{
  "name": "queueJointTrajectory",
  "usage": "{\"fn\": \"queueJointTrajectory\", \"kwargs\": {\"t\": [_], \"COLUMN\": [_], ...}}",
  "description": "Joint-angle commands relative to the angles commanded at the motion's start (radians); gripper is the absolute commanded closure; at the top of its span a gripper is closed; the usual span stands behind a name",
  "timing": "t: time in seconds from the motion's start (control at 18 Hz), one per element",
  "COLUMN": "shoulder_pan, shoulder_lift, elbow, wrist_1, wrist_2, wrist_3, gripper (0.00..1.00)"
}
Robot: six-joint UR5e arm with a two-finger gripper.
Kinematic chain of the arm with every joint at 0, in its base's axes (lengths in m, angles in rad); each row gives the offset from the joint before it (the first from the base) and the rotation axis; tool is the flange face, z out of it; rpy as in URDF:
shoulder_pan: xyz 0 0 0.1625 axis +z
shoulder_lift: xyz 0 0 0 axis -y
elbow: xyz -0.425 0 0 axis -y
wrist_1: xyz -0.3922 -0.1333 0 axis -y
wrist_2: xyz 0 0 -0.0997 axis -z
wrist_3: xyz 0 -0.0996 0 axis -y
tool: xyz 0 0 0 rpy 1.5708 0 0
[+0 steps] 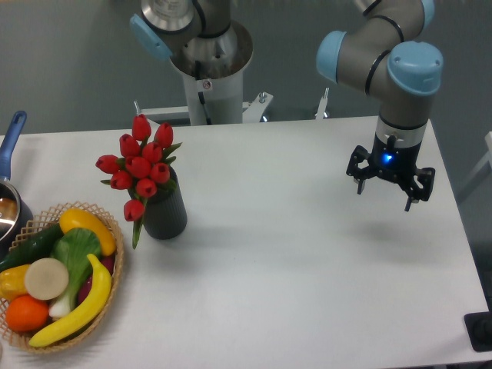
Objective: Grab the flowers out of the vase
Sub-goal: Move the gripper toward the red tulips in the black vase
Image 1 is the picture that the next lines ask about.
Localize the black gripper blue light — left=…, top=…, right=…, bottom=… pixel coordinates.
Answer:
left=346, top=116, right=436, bottom=211

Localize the red tulip bouquet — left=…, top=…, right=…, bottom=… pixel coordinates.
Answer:
left=95, top=114, right=181, bottom=248

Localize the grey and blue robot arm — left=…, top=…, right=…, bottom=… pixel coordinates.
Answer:
left=316, top=1, right=444, bottom=208

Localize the dark grey ribbed vase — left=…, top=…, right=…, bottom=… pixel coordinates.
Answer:
left=143, top=167, right=188, bottom=240

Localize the white chair part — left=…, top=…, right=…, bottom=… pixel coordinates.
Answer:
left=455, top=131, right=491, bottom=204

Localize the black clamp at table edge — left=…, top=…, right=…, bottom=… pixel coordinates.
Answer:
left=464, top=311, right=491, bottom=352

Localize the purple eggplant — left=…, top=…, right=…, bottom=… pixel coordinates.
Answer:
left=77, top=254, right=115, bottom=304

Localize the yellow banana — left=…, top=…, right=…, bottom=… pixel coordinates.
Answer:
left=28, top=254, right=111, bottom=347

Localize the green bok choy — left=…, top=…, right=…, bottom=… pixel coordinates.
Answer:
left=49, top=228, right=101, bottom=320

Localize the woven wicker basket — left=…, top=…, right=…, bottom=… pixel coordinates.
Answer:
left=1, top=201, right=125, bottom=354

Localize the green cucumber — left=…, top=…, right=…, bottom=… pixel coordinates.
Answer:
left=1, top=223, right=64, bottom=271

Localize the beige round disc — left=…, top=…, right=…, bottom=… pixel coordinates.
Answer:
left=24, top=258, right=69, bottom=301

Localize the yellow bell pepper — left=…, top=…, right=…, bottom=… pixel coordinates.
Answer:
left=1, top=264, right=30, bottom=301

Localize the orange fruit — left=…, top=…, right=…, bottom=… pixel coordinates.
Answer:
left=5, top=294, right=48, bottom=333

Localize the white metal base frame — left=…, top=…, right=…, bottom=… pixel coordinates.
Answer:
left=134, top=88, right=331, bottom=125

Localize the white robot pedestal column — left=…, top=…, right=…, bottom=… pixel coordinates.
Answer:
left=128, top=0, right=254, bottom=126

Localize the blue handled saucepan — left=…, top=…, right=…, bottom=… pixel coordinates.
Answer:
left=1, top=111, right=32, bottom=254

